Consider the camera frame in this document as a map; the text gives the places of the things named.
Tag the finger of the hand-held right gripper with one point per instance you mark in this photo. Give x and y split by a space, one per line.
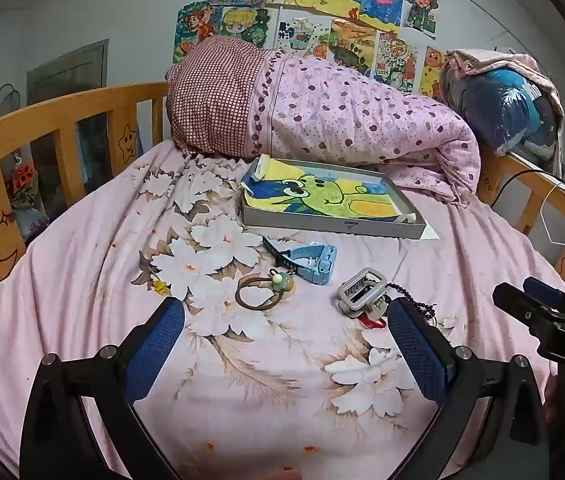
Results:
527 305
549 290

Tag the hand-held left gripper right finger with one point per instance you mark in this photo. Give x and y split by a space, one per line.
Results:
415 350

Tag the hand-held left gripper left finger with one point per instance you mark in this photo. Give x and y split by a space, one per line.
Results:
157 345

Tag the blue wrist watch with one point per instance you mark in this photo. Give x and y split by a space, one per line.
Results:
312 260

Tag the grey shallow box tray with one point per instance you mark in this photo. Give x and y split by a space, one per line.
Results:
312 222

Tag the pink floral bedsheet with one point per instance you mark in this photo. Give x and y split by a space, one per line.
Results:
87 260

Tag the white paper sheet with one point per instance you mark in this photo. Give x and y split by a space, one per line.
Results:
431 232

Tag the green frog drawing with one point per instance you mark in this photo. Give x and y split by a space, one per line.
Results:
322 195

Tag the blue plastic-wrapped bundle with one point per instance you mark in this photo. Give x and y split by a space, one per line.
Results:
497 105

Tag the orange ladybug toy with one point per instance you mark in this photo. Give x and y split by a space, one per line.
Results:
23 177

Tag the pink dotted quilt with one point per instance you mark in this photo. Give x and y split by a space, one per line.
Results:
362 110

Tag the red checked pillow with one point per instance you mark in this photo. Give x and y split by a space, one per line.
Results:
212 95

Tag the grey door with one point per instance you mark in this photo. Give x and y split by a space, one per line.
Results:
62 70

